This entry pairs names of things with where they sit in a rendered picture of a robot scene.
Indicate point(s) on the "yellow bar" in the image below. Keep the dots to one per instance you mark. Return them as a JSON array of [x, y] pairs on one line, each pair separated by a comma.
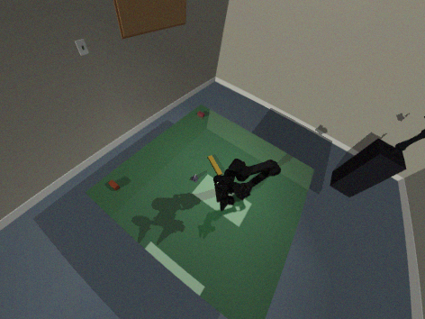
[[216, 167]]

